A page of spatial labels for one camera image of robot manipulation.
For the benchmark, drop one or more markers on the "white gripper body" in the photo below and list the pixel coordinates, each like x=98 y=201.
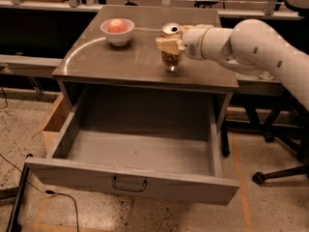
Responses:
x=192 y=42

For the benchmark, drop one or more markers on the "orange soda can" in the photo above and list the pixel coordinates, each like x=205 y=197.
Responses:
x=171 y=33

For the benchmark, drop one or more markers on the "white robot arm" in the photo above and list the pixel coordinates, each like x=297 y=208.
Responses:
x=251 y=48

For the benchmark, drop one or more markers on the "grey cabinet with counter top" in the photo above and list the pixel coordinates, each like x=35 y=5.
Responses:
x=94 y=61

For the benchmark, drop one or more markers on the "open grey top drawer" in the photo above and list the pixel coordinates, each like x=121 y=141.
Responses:
x=166 y=138

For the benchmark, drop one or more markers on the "white ceramic bowl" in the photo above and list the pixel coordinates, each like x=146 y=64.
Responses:
x=118 y=39

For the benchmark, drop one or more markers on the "red apple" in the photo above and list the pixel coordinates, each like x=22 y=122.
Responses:
x=116 y=26

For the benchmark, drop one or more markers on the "cardboard box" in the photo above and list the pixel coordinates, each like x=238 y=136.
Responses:
x=53 y=121

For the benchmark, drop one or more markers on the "black office chair base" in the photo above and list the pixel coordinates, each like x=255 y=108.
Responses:
x=286 y=145

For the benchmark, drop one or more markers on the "black metal stand leg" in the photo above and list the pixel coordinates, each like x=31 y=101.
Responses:
x=13 y=224

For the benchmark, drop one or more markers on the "black drawer handle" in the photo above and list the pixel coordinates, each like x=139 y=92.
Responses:
x=119 y=184

